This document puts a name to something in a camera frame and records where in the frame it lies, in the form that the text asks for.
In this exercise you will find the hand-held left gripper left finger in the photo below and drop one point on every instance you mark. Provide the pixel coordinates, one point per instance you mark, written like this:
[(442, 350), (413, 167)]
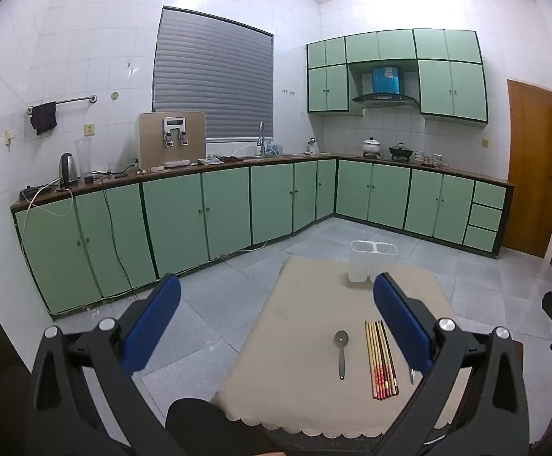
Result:
[(155, 323)]

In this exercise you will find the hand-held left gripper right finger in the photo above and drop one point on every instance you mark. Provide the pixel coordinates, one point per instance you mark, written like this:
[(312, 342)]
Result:
[(399, 318)]

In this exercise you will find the bundle of wooden chopsticks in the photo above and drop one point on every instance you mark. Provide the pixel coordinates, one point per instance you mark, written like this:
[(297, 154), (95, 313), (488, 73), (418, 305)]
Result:
[(380, 365)]

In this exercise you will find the small metal utensil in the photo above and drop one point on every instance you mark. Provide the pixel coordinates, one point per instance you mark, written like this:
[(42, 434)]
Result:
[(412, 376)]

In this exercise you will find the white two-compartment utensil holder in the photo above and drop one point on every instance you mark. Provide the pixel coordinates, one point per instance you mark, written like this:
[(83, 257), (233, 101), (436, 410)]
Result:
[(359, 266)]

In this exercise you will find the grey spoon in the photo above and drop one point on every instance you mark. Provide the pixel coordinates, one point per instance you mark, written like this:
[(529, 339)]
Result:
[(341, 361)]

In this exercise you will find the green base cabinets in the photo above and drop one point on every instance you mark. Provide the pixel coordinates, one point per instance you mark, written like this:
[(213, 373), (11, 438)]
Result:
[(176, 218)]

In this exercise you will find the beige scalloped tablecloth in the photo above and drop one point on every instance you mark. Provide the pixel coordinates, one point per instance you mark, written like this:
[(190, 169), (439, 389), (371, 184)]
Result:
[(295, 342)]

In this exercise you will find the person's dark trouser leg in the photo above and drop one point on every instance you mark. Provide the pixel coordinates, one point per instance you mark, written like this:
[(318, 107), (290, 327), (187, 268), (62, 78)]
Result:
[(200, 432)]

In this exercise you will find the black cooking pot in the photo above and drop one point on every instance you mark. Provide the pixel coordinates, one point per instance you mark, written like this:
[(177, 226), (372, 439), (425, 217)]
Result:
[(401, 153)]

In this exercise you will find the brown wooden door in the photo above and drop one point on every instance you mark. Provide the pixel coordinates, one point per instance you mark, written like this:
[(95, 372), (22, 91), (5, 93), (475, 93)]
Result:
[(532, 175)]

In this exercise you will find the crumpled grey cloth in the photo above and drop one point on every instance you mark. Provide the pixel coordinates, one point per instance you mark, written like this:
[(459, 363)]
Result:
[(209, 160)]

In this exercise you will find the white cooking pot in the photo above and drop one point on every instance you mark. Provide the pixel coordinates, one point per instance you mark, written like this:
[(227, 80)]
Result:
[(372, 148)]

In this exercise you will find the steel electric kettle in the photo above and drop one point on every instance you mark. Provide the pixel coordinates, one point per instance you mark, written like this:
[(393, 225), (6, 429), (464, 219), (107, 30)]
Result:
[(68, 171)]

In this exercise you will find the black box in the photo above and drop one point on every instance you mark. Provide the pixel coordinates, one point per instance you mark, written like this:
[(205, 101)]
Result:
[(33, 192)]

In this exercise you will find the brown water dispenser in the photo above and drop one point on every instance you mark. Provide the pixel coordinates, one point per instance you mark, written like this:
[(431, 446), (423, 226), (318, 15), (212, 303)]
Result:
[(152, 142)]

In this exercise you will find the small chrome fixture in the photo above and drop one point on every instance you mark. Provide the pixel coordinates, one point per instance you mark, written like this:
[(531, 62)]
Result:
[(311, 145)]

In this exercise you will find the clear plastic containers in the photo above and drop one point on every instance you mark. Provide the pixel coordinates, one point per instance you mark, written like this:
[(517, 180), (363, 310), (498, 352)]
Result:
[(274, 149)]

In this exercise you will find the chrome sink faucet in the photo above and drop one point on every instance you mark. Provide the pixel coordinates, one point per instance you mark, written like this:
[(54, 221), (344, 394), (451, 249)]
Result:
[(261, 133)]

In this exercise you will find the range hood with blue film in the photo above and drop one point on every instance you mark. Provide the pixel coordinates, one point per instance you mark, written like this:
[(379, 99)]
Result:
[(385, 99)]

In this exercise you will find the dark hanging towel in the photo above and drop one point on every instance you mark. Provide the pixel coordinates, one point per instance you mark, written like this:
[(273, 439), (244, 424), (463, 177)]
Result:
[(43, 118)]

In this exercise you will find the grey window blind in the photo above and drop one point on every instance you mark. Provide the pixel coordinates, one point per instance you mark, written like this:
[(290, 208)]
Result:
[(209, 71)]

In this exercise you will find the green wall cabinets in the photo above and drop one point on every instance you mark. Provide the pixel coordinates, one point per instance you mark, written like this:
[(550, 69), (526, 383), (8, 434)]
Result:
[(452, 90)]

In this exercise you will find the beige wall switch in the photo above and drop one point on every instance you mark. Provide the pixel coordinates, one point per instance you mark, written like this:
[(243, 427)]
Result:
[(9, 137)]

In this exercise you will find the chrome towel rail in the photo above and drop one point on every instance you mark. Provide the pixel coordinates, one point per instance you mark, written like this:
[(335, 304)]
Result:
[(76, 100)]

